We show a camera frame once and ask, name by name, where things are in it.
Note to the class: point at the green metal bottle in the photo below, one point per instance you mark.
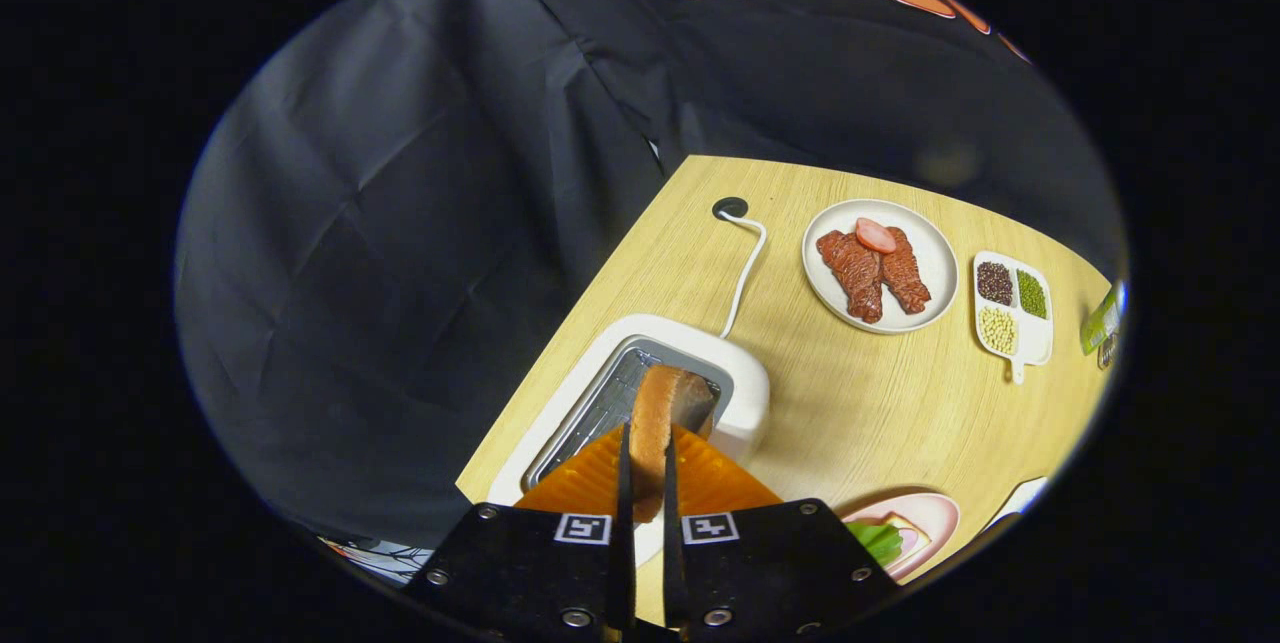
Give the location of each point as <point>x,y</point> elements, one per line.
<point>1100,323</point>

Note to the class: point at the round beige plate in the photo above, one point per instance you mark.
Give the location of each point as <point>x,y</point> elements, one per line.
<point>935,263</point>

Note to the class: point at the pile of yellow soybeans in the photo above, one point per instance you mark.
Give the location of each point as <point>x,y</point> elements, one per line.
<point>997,329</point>

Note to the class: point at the white toaster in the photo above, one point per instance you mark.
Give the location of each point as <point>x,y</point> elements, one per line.
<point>742,393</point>

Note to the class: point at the white rectangular plate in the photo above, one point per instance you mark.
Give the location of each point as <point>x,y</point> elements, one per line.
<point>1020,498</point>

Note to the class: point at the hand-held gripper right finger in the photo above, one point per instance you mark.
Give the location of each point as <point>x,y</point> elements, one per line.
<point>673,563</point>

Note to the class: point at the toasted bread slice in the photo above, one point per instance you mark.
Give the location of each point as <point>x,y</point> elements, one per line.
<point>655,423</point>

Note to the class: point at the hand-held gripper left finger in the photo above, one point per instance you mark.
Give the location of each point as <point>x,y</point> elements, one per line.
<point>625,563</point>

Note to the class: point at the pile of dark red beans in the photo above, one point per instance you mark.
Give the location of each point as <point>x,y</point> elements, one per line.
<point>994,282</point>

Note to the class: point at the pink sausage slice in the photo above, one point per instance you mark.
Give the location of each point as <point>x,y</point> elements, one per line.
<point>875,235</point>

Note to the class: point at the white printed sheet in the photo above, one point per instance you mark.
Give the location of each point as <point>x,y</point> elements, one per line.
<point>385,558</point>

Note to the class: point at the pile of green beans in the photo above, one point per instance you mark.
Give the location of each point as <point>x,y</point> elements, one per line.
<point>1031,293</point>

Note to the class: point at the white divided dish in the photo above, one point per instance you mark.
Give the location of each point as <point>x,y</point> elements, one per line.
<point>1033,341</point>

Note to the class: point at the green lettuce leaf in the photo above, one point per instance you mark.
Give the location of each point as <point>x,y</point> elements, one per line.
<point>875,541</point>

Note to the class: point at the brown meat piece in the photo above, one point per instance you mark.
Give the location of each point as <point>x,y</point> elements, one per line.
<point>855,273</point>
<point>905,278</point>

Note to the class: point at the bread slice with crust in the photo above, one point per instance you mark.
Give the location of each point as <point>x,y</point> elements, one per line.
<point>910,533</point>

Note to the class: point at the pink round plate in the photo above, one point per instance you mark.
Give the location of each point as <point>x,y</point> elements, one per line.
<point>940,515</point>

